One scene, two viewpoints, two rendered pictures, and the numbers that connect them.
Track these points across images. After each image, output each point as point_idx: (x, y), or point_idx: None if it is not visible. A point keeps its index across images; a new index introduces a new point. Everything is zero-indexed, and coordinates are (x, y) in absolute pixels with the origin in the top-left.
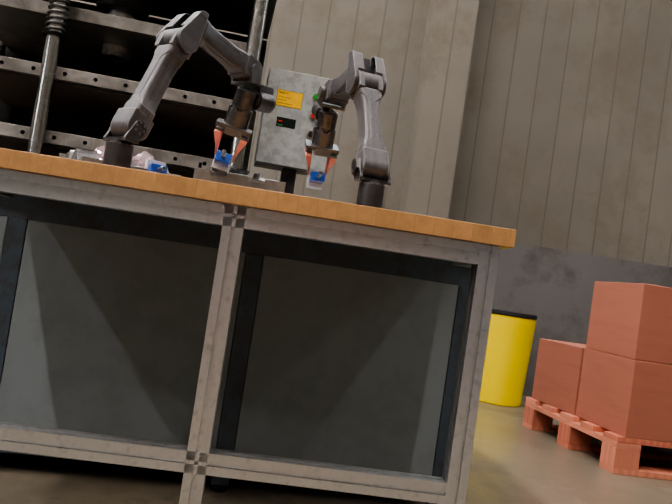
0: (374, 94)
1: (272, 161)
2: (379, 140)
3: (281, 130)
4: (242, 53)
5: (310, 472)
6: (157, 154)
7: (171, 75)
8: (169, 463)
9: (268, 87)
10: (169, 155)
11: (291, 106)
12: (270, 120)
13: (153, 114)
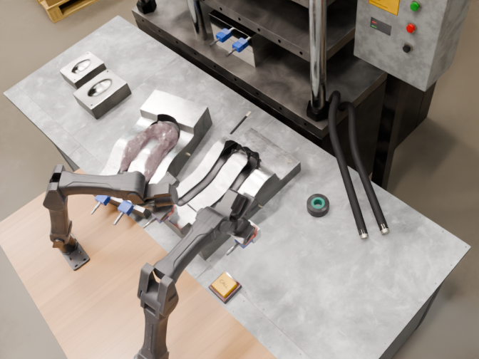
0: (152, 318)
1: (368, 60)
2: (150, 354)
3: (376, 33)
4: (112, 191)
5: None
6: (266, 33)
7: (61, 216)
8: None
9: (162, 194)
10: (274, 37)
11: (385, 9)
12: (364, 18)
13: (63, 234)
